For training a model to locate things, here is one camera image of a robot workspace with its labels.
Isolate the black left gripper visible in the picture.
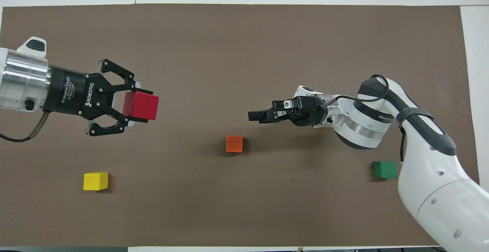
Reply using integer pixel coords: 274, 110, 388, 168
42, 58, 154, 137

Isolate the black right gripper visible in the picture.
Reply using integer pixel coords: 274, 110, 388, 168
248, 96, 334, 128

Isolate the red cube block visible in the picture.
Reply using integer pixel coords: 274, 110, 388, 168
122, 91, 160, 121

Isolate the orange cube block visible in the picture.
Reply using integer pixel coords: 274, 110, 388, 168
226, 136, 244, 153

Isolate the yellow cube block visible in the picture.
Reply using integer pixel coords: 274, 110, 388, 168
83, 172, 109, 191

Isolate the green cube block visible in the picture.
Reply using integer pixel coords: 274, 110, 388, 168
373, 161, 398, 179

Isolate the brown table mat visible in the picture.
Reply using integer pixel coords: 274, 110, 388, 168
0, 4, 480, 248

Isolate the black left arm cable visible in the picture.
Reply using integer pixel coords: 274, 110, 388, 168
0, 111, 51, 143

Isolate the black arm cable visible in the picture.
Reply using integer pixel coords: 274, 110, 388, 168
321, 74, 406, 163
0, 111, 51, 143

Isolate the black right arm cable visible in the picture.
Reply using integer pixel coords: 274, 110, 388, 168
321, 74, 406, 163

